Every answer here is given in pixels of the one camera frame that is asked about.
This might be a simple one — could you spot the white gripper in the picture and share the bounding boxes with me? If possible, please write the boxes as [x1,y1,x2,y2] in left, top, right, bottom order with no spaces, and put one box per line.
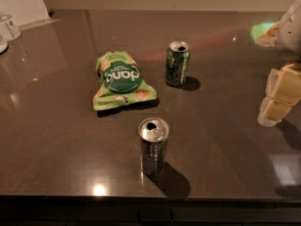
[258,0,301,127]

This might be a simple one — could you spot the green soda can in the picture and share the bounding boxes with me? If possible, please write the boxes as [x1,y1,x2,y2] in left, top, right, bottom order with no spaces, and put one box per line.
[166,41,190,87]

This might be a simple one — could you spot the silver redbull can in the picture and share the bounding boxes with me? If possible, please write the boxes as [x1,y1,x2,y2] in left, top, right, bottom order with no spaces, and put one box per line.
[138,117,169,176]

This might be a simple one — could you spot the green chip bag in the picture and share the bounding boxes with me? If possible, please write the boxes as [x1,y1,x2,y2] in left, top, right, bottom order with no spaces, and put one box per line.
[93,52,157,111]

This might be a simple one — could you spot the white container at left edge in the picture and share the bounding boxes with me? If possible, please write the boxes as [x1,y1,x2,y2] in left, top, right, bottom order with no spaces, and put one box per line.
[0,35,8,54]

